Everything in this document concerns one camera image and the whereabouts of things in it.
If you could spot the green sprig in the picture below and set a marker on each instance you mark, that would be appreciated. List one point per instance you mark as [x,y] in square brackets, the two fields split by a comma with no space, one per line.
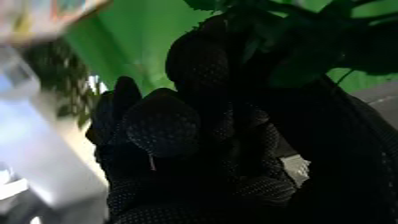
[308,50]

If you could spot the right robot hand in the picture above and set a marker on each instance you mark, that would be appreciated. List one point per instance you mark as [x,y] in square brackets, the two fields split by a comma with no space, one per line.
[196,173]

